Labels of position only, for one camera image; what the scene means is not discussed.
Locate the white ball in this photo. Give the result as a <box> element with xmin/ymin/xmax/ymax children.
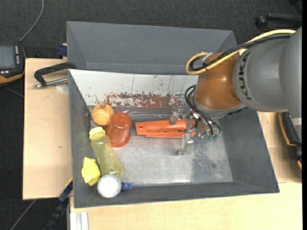
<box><xmin>96</xmin><ymin>173</ymin><xmax>122</xmax><ymax>199</ymax></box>

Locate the orange translucent cup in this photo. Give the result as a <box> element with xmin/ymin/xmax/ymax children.
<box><xmin>105</xmin><ymin>112</ymin><xmax>132</xmax><ymax>148</ymax></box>

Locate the grey metal bin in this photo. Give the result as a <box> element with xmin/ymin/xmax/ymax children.
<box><xmin>66</xmin><ymin>21</ymin><xmax>280</xmax><ymax>208</ymax></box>

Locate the pale wood board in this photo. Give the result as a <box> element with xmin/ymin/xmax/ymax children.
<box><xmin>22</xmin><ymin>57</ymin><xmax>74</xmax><ymax>200</ymax></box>

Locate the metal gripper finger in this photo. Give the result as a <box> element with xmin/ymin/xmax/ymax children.
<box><xmin>169</xmin><ymin>111</ymin><xmax>180</xmax><ymax>125</ymax></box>
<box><xmin>176</xmin><ymin>131</ymin><xmax>194</xmax><ymax>156</ymax></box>

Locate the yellow plastic bottle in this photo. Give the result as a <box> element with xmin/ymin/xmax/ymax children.
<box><xmin>88</xmin><ymin>126</ymin><xmax>125</xmax><ymax>178</ymax></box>

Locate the red-brown flat block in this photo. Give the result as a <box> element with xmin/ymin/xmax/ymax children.
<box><xmin>134</xmin><ymin>118</ymin><xmax>200</xmax><ymax>139</ymax></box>

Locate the yellow crumpled cloth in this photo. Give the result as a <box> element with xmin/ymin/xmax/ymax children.
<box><xmin>81</xmin><ymin>156</ymin><xmax>101</xmax><ymax>187</ymax></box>

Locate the orange ball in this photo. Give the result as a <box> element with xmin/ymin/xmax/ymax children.
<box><xmin>91</xmin><ymin>103</ymin><xmax>115</xmax><ymax>127</ymax></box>

